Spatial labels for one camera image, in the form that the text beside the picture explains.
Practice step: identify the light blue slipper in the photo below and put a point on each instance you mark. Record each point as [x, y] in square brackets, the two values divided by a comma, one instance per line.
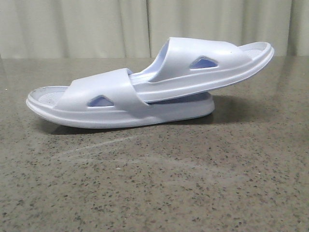
[109, 100]
[186, 66]

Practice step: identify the pale grey curtain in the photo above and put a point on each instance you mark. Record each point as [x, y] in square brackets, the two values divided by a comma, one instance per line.
[139, 28]

